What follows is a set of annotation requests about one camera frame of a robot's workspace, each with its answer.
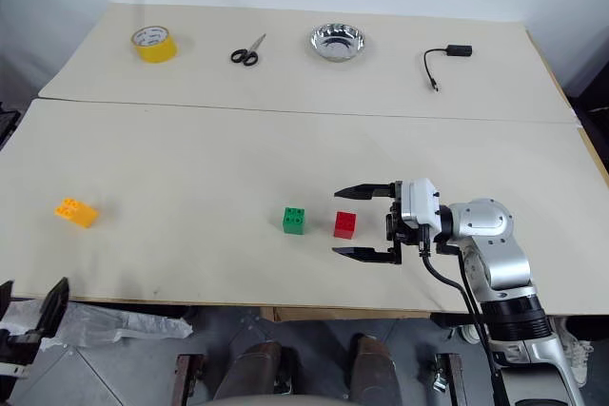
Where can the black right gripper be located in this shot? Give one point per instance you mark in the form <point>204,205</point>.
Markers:
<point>394,235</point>

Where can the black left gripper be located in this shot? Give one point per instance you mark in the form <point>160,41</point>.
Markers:
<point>21,344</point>

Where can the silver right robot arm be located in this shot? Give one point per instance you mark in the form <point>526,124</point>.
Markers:
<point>499,254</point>

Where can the red toy cube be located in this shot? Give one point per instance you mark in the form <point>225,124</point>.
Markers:
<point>344,224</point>

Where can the green toy cube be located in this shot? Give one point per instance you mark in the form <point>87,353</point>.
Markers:
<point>294,220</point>

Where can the crumpled clear plastic bag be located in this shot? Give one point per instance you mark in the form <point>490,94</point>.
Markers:
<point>119,325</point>

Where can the tan wooden board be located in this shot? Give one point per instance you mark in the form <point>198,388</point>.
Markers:
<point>342,314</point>

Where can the orange toy brick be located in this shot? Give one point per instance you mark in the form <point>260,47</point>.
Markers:
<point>76,212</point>

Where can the dark brown rounded shape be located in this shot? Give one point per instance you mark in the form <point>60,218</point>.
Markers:
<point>373,368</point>
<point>252,370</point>

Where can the dark metal stand foot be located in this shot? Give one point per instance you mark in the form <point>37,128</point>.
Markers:
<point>188,380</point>
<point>449,380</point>

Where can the black equipment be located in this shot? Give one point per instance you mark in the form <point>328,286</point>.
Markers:
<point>8,125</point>

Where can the shiny steel bowl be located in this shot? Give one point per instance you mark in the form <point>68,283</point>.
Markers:
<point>337,41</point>

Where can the white sneaker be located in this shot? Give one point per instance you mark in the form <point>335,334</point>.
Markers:
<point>578,353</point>

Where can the yellow tape roll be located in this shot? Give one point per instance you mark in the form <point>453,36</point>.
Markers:
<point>154,44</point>

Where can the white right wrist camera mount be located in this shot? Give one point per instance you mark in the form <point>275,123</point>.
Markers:
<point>421,204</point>

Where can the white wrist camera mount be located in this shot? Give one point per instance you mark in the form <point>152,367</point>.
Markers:
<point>421,204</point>
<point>9,370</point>

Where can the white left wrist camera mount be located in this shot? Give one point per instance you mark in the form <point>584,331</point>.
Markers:
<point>9,370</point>

